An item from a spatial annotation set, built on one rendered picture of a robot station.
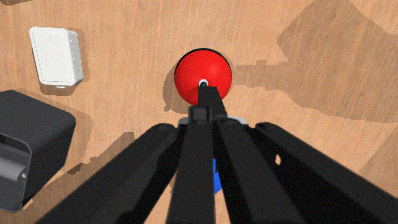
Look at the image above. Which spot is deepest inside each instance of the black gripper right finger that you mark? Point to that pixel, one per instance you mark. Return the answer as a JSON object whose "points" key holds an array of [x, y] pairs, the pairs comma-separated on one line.
{"points": [[322, 190]]}

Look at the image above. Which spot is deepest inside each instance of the blue bell body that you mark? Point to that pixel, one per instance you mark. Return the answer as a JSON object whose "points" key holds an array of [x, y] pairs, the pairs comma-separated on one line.
{"points": [[217, 183]]}

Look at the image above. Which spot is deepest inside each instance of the red bell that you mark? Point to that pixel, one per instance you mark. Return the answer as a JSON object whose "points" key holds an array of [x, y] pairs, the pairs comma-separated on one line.
{"points": [[202, 67]]}

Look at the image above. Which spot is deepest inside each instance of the black rounded box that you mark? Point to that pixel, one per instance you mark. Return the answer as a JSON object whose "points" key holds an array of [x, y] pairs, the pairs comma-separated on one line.
{"points": [[47, 130]]}

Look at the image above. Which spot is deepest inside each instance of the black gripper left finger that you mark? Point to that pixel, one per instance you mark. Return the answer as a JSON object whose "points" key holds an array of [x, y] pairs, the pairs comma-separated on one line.
{"points": [[127, 188]]}

